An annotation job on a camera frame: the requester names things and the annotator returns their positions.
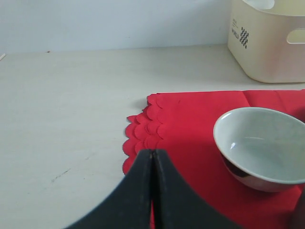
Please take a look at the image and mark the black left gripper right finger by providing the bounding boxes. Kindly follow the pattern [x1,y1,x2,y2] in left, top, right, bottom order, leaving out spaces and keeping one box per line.
[152,149,241,229]

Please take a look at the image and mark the red cloth placemat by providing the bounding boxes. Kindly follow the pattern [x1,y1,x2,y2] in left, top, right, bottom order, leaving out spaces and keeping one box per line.
[122,90,305,229]

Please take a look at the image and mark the cream plastic bin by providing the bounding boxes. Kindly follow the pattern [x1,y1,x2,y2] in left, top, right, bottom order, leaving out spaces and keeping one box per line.
[227,0,305,83]

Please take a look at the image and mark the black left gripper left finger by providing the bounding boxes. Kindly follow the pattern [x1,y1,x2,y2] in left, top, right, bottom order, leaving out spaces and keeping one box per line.
[67,149,153,229]

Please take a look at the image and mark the grey ceramic bowl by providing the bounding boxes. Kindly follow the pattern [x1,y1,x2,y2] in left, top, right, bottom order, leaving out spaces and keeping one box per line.
[213,107,305,192]

